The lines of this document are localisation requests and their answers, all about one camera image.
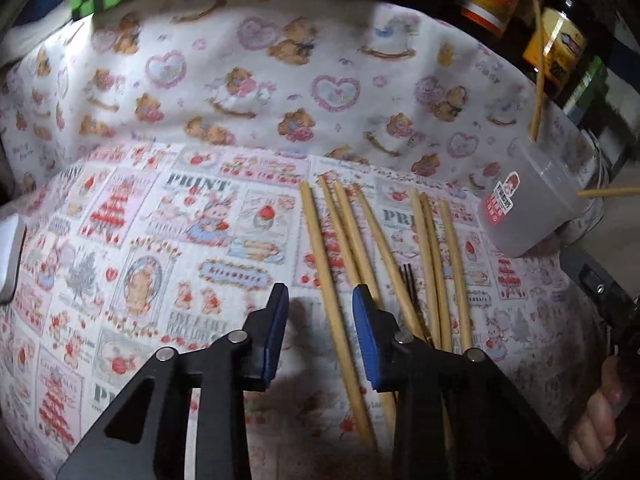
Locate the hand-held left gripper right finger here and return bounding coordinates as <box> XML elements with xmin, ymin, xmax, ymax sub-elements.
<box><xmin>352</xmin><ymin>284</ymin><xmax>588</xmax><ymax>480</ymax></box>

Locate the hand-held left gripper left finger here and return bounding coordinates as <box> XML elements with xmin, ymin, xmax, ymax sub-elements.
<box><xmin>55</xmin><ymin>283</ymin><xmax>290</xmax><ymax>480</ymax></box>

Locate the translucent plastic container red label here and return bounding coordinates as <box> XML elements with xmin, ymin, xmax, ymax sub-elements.
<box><xmin>477</xmin><ymin>135</ymin><xmax>601</xmax><ymax>259</ymax></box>

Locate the person's right hand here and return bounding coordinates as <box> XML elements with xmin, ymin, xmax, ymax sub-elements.
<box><xmin>569</xmin><ymin>356</ymin><xmax>627</xmax><ymax>472</ymax></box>

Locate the dark metal fork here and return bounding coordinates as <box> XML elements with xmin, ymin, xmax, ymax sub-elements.
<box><xmin>400</xmin><ymin>261</ymin><xmax>433</xmax><ymax>343</ymax></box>

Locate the strawberry print cloth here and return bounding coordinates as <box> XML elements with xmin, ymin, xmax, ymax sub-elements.
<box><xmin>0</xmin><ymin>142</ymin><xmax>606</xmax><ymax>480</ymax></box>

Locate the green box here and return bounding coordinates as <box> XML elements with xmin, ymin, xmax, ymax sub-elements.
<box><xmin>562</xmin><ymin>55</ymin><xmax>608</xmax><ymax>123</ymax></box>

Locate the yellow label dark jar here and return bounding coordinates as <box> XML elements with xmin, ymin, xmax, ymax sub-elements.
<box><xmin>522</xmin><ymin>0</ymin><xmax>588</xmax><ymax>86</ymax></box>

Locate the white power adapter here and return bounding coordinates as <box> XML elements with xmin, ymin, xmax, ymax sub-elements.
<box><xmin>0</xmin><ymin>214</ymin><xmax>27</xmax><ymax>305</ymax></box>

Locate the bear print blanket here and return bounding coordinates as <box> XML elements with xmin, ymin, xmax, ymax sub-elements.
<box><xmin>0</xmin><ymin>0</ymin><xmax>616</xmax><ymax>221</ymax></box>

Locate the white cloth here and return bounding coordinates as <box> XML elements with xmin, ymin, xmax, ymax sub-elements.
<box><xmin>0</xmin><ymin>12</ymin><xmax>93</xmax><ymax>68</ymax></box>

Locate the blue cloth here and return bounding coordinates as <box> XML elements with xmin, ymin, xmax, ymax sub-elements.
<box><xmin>15</xmin><ymin>0</ymin><xmax>73</xmax><ymax>28</ymax></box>

